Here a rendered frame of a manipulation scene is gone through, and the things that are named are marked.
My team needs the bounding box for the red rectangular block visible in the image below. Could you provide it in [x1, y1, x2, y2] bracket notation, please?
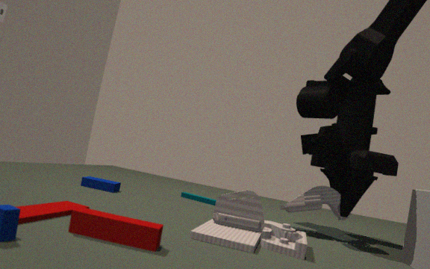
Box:
[69, 207, 163, 251]

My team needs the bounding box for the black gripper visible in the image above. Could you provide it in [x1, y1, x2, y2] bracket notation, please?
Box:
[310, 117, 399, 217]

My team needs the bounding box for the teal flat bar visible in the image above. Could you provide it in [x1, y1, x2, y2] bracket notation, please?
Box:
[181, 193, 216, 205]

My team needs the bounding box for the red flat bar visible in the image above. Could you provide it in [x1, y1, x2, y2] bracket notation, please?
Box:
[17, 201, 90, 224]

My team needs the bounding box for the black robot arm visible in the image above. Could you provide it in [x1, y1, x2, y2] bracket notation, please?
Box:
[296, 0, 427, 155]

